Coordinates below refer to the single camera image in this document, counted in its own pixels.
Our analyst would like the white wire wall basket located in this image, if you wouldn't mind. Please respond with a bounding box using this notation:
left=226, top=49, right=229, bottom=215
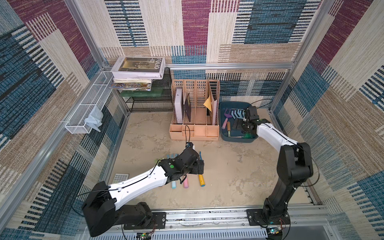
left=65, top=72, right=113, bottom=134

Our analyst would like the white book in organizer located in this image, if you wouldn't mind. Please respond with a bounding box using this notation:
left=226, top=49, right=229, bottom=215
left=174, top=89, right=184, bottom=124

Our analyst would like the purple rake pink handle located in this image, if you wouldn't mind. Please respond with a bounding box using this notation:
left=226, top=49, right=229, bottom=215
left=183, top=176, right=189, bottom=189

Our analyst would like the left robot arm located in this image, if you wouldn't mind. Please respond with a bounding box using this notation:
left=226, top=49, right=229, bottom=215
left=82, top=143, right=205, bottom=237

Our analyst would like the green trowel wooden handle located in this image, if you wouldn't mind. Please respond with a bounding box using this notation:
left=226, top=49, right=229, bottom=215
left=227, top=121, right=231, bottom=137

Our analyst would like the dark thin book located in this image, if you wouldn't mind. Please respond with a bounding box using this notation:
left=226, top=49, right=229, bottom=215
left=184, top=93, right=192, bottom=122

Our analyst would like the stack of books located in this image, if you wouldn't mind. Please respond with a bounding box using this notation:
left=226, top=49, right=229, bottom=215
left=109, top=56, right=166, bottom=91

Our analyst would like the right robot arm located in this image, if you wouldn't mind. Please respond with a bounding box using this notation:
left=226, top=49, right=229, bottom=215
left=242, top=106, right=314, bottom=228

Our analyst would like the blue rake yellow handle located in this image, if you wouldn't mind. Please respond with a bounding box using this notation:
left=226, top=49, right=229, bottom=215
left=198, top=152, right=206, bottom=187

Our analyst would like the white crumpled cloth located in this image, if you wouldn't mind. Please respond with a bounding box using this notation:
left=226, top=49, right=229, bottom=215
left=84, top=106, right=104, bottom=132

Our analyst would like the dark teal storage box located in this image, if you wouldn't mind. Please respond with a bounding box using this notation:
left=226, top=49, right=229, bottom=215
left=219, top=101, right=258, bottom=143

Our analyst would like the pink plastic desk organizer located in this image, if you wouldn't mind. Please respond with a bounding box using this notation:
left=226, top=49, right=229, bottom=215
left=169, top=80, right=221, bottom=141

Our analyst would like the purple shovel pink handle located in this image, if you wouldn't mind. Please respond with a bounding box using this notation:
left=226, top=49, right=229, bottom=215
left=222, top=108, right=232, bottom=130

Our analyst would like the white remote keypad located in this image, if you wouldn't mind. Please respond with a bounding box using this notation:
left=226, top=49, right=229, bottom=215
left=113, top=174, right=129, bottom=184

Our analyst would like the black mesh wire shelf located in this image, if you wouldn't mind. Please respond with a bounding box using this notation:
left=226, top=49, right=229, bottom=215
left=120, top=68, right=173, bottom=113

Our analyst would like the light blue fork rake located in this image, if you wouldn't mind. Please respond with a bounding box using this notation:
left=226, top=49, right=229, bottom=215
left=231, top=109, right=245, bottom=120

